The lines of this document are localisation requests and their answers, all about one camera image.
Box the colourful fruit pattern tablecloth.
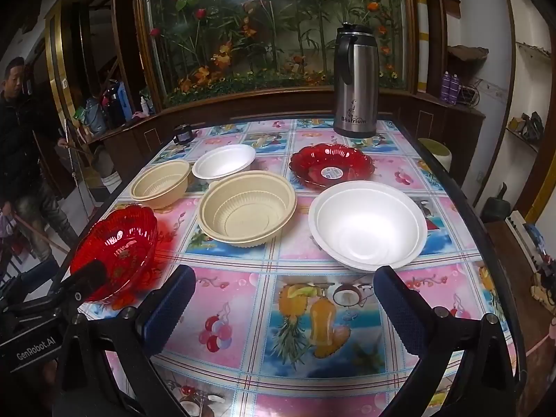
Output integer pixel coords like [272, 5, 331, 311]
[75, 117, 518, 417]

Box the small black jar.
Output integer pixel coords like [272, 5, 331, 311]
[173, 124, 196, 145]

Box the large white foam bowl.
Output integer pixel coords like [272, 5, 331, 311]
[308, 181, 428, 272]

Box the small white foam bowl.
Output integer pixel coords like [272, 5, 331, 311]
[192, 144, 256, 183]

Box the red plastic dish with label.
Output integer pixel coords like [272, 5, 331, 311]
[289, 143, 375, 190]

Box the purple bottles pair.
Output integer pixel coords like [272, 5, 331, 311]
[440, 72, 461, 106]

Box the large beige plastic bowl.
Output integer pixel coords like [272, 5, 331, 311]
[198, 170, 297, 248]

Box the man in dark clothes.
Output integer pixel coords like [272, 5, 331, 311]
[1, 57, 77, 262]

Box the stainless steel thermos jug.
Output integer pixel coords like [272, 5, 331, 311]
[334, 23, 380, 138]

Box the white plastic bucket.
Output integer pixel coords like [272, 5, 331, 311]
[101, 170, 122, 194]

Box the small beige plastic bowl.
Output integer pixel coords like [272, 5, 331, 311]
[130, 159, 191, 210]

